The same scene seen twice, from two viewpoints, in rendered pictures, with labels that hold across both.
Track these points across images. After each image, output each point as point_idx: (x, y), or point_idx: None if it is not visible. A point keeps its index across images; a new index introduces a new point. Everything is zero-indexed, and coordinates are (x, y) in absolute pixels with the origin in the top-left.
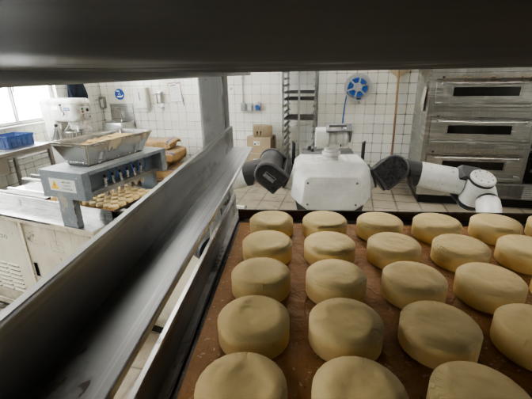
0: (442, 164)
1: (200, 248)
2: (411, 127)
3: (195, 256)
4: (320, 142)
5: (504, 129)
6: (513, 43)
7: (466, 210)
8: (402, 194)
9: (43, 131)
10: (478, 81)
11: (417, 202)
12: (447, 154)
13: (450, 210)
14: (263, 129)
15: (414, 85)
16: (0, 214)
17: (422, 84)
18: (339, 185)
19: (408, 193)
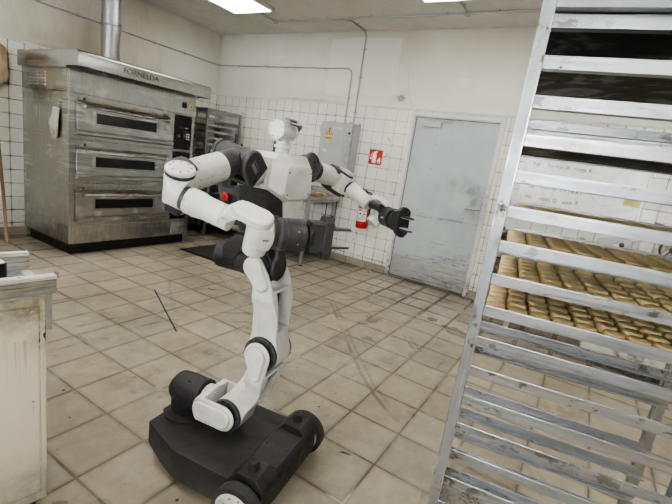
0: (95, 203)
1: (307, 231)
2: (21, 161)
3: (291, 245)
4: (285, 134)
5: (149, 165)
6: None
7: (131, 253)
8: (40, 249)
9: None
10: (120, 111)
11: (71, 254)
12: (99, 192)
13: (116, 256)
14: None
15: (17, 103)
16: None
17: (40, 103)
18: (303, 175)
19: (48, 247)
